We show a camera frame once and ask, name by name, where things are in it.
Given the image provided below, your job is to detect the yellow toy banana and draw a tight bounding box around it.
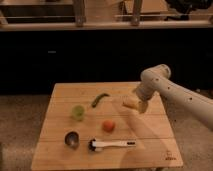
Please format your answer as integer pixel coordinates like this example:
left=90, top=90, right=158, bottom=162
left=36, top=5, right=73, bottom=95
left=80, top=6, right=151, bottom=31
left=122, top=97, right=138, bottom=110

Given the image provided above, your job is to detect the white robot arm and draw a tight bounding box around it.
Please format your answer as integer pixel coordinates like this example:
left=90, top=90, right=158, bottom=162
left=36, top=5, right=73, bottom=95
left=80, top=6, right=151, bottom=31
left=135, top=64, right=213, bottom=131

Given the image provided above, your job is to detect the green plastic cup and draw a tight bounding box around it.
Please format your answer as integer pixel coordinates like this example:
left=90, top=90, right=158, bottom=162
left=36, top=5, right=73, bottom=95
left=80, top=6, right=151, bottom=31
left=71, top=105, right=85, bottom=121

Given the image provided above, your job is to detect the orange toy tomato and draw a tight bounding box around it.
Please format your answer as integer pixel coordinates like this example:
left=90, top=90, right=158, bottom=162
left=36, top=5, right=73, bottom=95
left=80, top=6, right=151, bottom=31
left=102, top=120, right=115, bottom=132

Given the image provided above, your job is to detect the green toy pepper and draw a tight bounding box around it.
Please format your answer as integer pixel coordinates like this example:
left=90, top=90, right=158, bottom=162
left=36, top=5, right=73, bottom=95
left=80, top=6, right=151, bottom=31
left=91, top=93, right=110, bottom=108

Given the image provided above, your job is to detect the white black dish brush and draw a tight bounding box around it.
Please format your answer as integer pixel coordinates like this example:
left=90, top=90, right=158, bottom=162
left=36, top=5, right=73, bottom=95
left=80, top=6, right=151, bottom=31
left=88, top=139, right=136, bottom=152

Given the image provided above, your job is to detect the small metal bowl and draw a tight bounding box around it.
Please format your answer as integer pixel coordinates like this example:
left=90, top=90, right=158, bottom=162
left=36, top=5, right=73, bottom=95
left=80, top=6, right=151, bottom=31
left=65, top=131, right=79, bottom=149

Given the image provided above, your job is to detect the dark object top right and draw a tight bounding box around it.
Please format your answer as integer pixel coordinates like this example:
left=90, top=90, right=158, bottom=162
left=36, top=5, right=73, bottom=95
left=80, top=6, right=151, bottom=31
left=165, top=0, right=213, bottom=14

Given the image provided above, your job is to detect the right wooden post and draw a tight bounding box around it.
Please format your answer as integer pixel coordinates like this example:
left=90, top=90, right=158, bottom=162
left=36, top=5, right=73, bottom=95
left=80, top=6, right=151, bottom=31
left=131, top=0, right=143, bottom=26

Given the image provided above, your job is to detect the wooden post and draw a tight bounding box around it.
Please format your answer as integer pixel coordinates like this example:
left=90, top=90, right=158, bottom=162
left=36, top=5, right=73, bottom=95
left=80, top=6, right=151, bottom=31
left=73, top=0, right=86, bottom=27
left=131, top=0, right=143, bottom=26

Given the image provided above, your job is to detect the wooden shelf rail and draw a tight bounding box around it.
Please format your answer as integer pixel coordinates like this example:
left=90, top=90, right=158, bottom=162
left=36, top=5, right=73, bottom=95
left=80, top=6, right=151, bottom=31
left=0, top=20, right=213, bottom=31

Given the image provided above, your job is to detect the left wooden post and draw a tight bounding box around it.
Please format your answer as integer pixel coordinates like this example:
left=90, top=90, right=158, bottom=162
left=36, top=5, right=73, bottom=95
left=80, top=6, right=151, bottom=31
left=73, top=0, right=86, bottom=27

